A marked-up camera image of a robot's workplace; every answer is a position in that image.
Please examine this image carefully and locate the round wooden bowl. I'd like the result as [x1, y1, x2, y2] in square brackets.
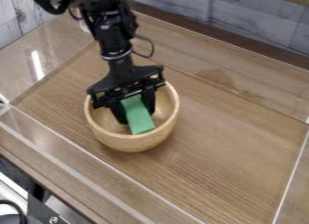
[83, 82, 179, 153]

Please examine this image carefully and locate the black metal table frame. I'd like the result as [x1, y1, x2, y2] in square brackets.
[0, 156, 92, 224]

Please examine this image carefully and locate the green rectangular block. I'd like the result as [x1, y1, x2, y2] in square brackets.
[120, 95, 155, 135]

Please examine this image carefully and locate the black cable lower left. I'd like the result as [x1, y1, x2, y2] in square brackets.
[0, 199, 34, 224]

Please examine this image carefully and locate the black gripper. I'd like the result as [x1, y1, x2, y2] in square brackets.
[87, 54, 165, 125]

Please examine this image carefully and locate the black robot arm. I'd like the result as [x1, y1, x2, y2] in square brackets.
[33, 0, 165, 124]

